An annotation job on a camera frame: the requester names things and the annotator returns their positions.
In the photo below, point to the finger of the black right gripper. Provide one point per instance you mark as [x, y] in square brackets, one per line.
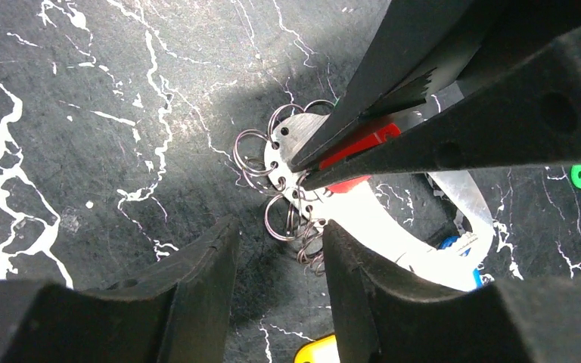
[419, 48]
[531, 116]

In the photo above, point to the yellow key tag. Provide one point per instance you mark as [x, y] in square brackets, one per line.
[323, 350]

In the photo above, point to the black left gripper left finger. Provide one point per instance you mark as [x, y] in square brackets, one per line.
[176, 310]

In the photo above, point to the blue key tag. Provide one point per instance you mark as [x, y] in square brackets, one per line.
[462, 246]

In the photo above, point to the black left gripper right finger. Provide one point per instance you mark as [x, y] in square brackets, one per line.
[384, 313]

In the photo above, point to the red key tag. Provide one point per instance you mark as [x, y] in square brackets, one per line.
[379, 136]

